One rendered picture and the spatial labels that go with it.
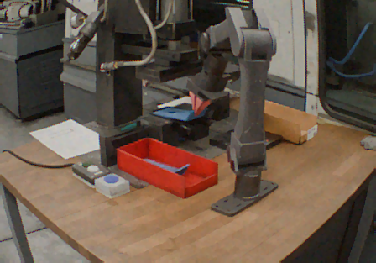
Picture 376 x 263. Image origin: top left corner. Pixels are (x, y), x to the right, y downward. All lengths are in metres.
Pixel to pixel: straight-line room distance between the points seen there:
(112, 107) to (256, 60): 0.70
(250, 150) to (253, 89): 0.15
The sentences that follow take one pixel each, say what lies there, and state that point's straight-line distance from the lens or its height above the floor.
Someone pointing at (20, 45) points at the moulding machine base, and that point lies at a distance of 4.44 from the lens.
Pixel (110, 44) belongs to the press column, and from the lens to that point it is 1.61.
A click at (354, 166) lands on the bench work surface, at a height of 0.90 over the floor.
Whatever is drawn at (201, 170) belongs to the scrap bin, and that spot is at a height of 0.92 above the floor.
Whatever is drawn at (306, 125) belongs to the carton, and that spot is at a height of 0.93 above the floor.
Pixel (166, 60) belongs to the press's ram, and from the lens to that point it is 1.45.
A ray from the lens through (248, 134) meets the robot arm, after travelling 1.13.
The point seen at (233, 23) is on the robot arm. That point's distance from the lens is 1.07.
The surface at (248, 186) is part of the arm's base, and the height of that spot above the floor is 0.95.
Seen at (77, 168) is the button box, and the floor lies 0.93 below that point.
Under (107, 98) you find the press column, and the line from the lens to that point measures 1.67.
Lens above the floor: 1.47
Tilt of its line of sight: 19 degrees down
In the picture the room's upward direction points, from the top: straight up
